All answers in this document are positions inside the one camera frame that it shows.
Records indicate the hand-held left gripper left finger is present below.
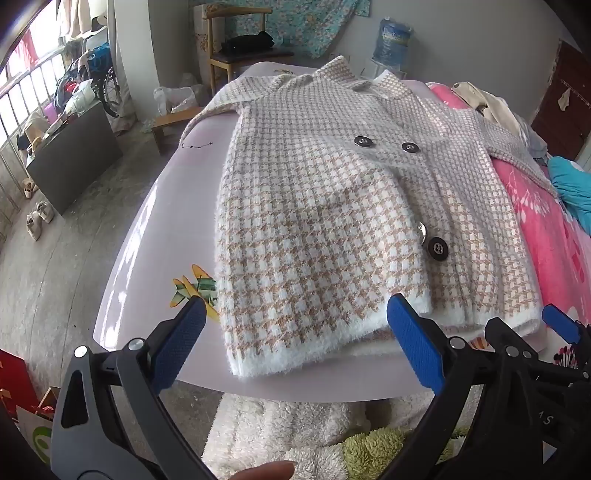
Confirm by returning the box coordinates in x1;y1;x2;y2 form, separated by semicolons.
51;295;218;480

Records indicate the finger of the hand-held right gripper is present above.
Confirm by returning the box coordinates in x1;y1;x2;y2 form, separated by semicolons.
542;304;591;370
484;318;550;370

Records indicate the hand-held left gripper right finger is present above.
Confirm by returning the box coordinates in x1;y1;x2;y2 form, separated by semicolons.
379;293;543;480

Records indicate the beige white houndstooth coat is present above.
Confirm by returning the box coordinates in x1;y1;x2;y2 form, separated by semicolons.
178;55;561;379

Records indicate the pile of clothes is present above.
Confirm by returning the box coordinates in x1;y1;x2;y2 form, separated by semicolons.
14;46;112;153

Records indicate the person's left hand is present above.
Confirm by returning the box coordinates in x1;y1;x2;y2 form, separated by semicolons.
225;460;296;480

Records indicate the pink floral bedsheet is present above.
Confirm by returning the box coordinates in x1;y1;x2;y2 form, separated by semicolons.
425;80;591;370

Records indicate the green fluffy cloth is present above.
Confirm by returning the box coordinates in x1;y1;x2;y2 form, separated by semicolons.
342;427;467;480

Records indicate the white fluffy blanket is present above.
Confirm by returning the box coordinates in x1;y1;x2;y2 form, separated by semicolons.
201;392;444;480

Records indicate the pale pink printed mattress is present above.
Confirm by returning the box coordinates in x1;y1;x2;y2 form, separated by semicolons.
92;60;467;402

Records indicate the red box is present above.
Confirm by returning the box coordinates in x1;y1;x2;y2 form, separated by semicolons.
0;348;42;416

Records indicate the white green paper bag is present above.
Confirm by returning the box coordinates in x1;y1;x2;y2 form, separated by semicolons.
16;406;56;480

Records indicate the grey cloth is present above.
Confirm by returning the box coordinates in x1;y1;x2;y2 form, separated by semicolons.
519;117;550;160

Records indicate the brown door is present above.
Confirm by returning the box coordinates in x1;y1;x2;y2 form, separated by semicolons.
531;39;591;162

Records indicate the dark cabinet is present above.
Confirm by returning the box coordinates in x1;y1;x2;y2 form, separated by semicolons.
25;99;123;215

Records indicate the small wooden stool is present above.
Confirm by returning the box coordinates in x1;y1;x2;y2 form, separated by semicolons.
151;106;206;155

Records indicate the cream garment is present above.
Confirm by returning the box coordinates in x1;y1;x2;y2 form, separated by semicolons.
450;80;522;134

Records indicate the white plastic bag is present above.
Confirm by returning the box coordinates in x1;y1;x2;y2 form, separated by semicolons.
153;74;208;116

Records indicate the wheelchair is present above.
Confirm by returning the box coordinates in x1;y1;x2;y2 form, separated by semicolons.
85;44;123;118

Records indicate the white water dispenser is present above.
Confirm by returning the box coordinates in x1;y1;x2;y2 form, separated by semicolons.
360;60;407;83

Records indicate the wooden chair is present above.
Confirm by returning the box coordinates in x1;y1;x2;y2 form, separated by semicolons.
203;7;296;97

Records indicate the metal window railing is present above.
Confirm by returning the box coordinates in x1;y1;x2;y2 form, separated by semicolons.
0;51;65;232

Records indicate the blue water bottle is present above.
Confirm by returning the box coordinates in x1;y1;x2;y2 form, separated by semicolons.
372;16;414;75

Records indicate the black bag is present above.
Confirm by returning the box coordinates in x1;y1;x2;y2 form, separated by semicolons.
221;31;275;54

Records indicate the teal floral cloth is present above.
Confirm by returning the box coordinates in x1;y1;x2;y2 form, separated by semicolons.
191;0;372;58

